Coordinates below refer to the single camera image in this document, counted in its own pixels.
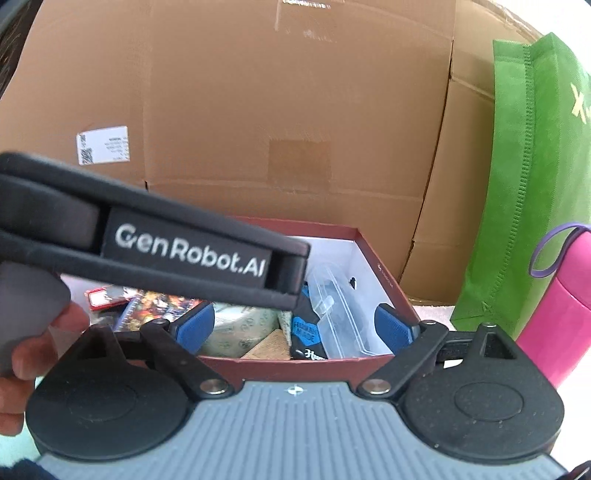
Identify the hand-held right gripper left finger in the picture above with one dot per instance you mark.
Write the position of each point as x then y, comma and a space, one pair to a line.
196, 328

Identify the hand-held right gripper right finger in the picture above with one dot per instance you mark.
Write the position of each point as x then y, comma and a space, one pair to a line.
392, 328

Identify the dark red storage box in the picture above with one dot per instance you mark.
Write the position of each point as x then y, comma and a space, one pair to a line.
295, 371

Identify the person's left hand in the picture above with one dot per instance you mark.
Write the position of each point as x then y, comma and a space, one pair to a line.
32, 355

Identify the green patterned paper package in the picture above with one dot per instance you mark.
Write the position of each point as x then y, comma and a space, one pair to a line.
240, 332

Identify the colourful printed card pack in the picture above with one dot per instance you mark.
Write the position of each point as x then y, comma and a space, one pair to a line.
157, 307

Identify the clear plastic case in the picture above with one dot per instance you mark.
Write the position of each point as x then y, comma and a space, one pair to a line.
341, 323

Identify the brown cork block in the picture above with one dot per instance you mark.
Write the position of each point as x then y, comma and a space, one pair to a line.
268, 346

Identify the black packet with blue label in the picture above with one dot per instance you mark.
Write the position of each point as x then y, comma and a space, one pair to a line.
304, 334

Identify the red and white card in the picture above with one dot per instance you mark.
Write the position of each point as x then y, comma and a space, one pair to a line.
104, 296

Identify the white shipping label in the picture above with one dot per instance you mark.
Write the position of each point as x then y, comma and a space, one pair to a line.
104, 147

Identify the large brown cardboard box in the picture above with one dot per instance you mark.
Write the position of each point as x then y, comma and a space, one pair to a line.
277, 92

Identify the green fabric tote bag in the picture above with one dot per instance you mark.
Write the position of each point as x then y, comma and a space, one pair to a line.
531, 161

